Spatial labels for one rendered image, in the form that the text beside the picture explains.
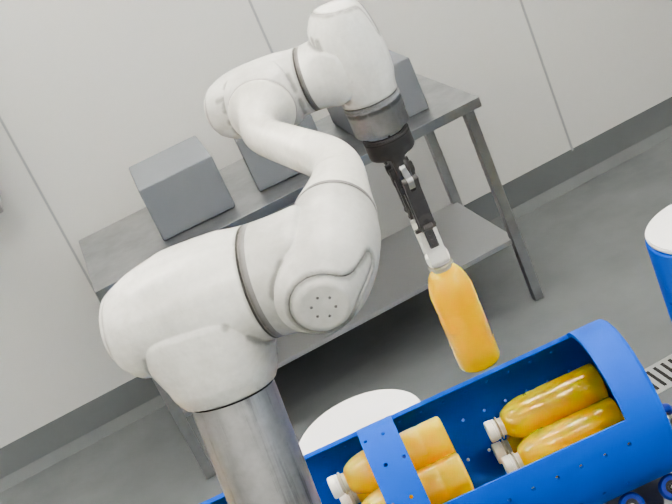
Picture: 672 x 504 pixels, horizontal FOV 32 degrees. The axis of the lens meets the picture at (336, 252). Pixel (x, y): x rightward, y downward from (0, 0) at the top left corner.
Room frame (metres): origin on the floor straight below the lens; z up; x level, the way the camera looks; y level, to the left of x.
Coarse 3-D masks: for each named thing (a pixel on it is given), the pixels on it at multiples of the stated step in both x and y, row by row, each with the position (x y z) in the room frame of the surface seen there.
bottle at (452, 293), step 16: (432, 272) 1.72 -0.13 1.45; (448, 272) 1.70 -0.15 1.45; (464, 272) 1.71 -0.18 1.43; (432, 288) 1.70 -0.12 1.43; (448, 288) 1.68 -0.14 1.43; (464, 288) 1.69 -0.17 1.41; (448, 304) 1.68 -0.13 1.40; (464, 304) 1.68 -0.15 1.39; (480, 304) 1.70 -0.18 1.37; (448, 320) 1.69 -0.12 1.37; (464, 320) 1.68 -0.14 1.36; (480, 320) 1.69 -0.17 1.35; (448, 336) 1.70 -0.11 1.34; (464, 336) 1.68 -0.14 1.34; (480, 336) 1.68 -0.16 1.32; (464, 352) 1.69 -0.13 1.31; (480, 352) 1.68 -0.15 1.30; (496, 352) 1.69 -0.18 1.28; (464, 368) 1.70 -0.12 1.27; (480, 368) 1.68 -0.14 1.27
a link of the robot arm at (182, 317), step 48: (192, 240) 1.21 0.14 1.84; (144, 288) 1.18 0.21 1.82; (192, 288) 1.15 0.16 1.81; (240, 288) 1.14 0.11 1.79; (144, 336) 1.16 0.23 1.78; (192, 336) 1.14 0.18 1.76; (240, 336) 1.14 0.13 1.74; (192, 384) 1.14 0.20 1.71; (240, 384) 1.14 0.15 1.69; (240, 432) 1.14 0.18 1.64; (288, 432) 1.16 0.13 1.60; (240, 480) 1.13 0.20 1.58; (288, 480) 1.13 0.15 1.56
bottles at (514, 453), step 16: (608, 400) 1.69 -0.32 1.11; (576, 416) 1.68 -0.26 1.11; (592, 416) 1.67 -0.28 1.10; (608, 416) 1.66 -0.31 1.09; (544, 432) 1.68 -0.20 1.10; (560, 432) 1.67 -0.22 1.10; (576, 432) 1.66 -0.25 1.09; (592, 432) 1.65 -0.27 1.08; (496, 448) 1.76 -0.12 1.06; (512, 448) 1.75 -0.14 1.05; (528, 448) 1.67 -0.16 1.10; (544, 448) 1.66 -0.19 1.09; (560, 448) 1.65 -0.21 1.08; (512, 464) 1.67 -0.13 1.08
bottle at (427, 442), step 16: (400, 432) 1.71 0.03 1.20; (416, 432) 1.69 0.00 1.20; (432, 432) 1.68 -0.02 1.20; (416, 448) 1.67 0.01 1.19; (432, 448) 1.66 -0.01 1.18; (448, 448) 1.66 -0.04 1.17; (352, 464) 1.69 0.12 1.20; (368, 464) 1.67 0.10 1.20; (416, 464) 1.66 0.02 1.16; (352, 480) 1.67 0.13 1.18; (368, 480) 1.66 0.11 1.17
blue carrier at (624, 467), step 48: (576, 336) 1.71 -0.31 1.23; (480, 384) 1.79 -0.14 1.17; (528, 384) 1.82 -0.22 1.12; (624, 384) 1.59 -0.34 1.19; (384, 432) 1.68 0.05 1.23; (480, 432) 1.82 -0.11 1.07; (624, 432) 1.55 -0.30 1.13; (384, 480) 1.60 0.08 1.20; (480, 480) 1.78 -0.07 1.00; (528, 480) 1.55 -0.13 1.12; (576, 480) 1.55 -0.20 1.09; (624, 480) 1.56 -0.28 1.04
